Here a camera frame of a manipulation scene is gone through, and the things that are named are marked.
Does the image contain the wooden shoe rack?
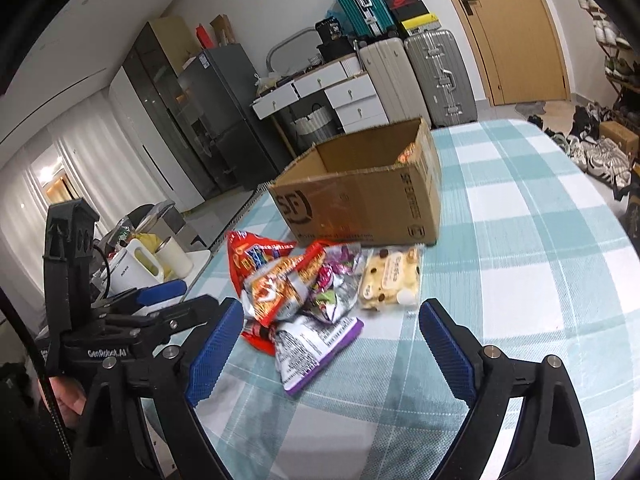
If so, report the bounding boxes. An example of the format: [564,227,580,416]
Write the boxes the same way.
[578,0,639,129]

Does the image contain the small cardboard box on floor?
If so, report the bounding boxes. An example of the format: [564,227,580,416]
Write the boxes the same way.
[599,120,639,159]

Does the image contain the checkered teal tablecloth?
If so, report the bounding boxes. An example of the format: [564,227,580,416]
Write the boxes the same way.
[196,119,639,479]

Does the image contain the orange silver snack bag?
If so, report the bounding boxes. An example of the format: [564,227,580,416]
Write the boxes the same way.
[240,243,326,327]

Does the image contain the red chip bag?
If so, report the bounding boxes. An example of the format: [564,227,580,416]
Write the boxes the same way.
[227,231,296,356]

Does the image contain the silver suitcase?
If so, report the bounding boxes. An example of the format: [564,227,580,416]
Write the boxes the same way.
[404,28,477,128]

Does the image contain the dark glass cabinet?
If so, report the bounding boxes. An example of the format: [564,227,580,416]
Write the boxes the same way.
[122,16,226,200]

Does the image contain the teal suitcase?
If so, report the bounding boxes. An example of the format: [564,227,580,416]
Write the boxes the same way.
[336,0,397,41]

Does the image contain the cream tumbler cup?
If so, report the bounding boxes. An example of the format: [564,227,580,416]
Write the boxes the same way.
[155,237,193,280]

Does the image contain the black box on desk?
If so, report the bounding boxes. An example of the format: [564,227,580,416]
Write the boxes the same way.
[314,16,355,63]

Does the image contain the wooden door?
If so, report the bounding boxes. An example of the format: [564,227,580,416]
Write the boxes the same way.
[451,0,570,105]

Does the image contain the clear bread pastry pack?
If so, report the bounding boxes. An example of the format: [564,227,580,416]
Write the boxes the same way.
[358,244,424,311]

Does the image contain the cardboard SF box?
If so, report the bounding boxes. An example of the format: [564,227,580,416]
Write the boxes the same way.
[268,117,442,246]

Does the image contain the purple silver snack bag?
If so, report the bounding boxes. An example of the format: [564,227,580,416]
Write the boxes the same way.
[272,315,363,396]

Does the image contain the person's left hand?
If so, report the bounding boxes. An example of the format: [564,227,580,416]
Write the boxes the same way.
[49,377,87,428]

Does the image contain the white drawer desk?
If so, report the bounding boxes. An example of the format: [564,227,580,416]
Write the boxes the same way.
[252,54,388,156]

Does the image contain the woven laundry basket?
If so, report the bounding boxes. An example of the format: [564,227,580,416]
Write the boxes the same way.
[288,102,344,152]

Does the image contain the white curtain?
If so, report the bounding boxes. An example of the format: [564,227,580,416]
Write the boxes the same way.
[47,90,166,233]

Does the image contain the beige suitcase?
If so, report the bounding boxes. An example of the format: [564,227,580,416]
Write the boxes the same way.
[358,37,432,127]

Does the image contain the stacked shoe boxes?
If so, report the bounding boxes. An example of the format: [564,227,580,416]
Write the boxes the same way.
[384,0,442,39]

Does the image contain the purple candy bag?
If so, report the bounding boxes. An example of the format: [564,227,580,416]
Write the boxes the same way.
[300,243,366,324]

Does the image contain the black refrigerator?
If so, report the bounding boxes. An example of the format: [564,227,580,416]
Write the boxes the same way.
[179,44,292,190]

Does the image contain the white electric kettle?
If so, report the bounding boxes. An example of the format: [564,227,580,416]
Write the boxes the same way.
[108,238,165,296]

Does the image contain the white orange noodle snack bag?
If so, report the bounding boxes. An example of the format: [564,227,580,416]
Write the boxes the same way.
[396,142,416,165]

